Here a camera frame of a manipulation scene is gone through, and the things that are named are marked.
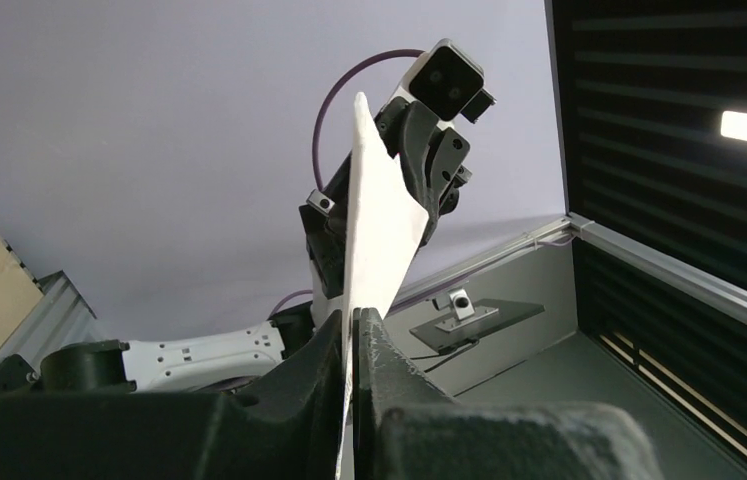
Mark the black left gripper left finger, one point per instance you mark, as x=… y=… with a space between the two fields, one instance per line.
x=79 y=422

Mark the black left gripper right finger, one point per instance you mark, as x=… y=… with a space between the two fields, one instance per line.
x=407 y=428

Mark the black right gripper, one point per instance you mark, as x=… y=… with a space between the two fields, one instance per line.
x=431 y=162

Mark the white paper coffee filter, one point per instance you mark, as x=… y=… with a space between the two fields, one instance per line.
x=384 y=228

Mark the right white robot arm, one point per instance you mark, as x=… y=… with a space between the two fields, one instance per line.
x=201 y=362

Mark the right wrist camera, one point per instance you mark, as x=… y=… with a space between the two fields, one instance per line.
x=449 y=82

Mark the camera mount plate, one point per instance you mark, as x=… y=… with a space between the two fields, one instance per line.
x=464 y=322

